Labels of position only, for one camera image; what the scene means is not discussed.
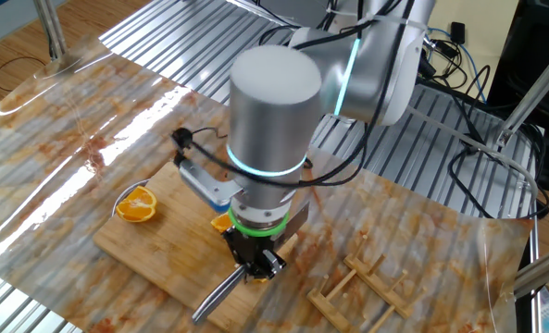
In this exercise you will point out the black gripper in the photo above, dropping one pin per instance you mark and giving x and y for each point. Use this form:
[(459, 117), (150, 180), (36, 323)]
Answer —
[(251, 247)]

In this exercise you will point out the steel cleaver knife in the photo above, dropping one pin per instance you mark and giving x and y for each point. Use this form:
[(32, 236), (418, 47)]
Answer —
[(216, 296)]

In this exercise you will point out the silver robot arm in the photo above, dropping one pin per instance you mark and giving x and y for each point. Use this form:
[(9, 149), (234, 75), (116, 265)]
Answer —
[(274, 115)]

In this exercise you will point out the bamboo cutting board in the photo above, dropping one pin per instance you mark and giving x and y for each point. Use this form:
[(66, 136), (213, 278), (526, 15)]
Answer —
[(163, 250)]

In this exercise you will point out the wooden peg rack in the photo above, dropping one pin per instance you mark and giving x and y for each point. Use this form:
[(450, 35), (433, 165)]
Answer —
[(371, 282)]

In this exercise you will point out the marble pattern plastic mat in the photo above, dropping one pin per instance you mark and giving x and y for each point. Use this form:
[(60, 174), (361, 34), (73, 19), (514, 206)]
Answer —
[(70, 185)]

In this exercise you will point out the clear plastic tube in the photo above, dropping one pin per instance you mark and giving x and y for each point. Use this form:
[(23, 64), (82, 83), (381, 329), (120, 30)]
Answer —
[(440, 124)]

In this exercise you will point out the black power adapter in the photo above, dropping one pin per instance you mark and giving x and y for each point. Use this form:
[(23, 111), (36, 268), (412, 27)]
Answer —
[(457, 33)]

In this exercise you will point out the black equipment case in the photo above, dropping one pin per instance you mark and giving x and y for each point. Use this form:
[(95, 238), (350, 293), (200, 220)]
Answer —
[(533, 69)]

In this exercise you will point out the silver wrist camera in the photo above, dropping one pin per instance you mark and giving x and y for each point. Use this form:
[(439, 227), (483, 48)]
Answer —
[(207, 185)]

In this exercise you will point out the black camera clamp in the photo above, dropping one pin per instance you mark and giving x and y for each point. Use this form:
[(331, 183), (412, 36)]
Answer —
[(427, 67)]

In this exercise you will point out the thin aluminium frame post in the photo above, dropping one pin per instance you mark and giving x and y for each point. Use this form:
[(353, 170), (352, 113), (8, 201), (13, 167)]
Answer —
[(534, 277)]

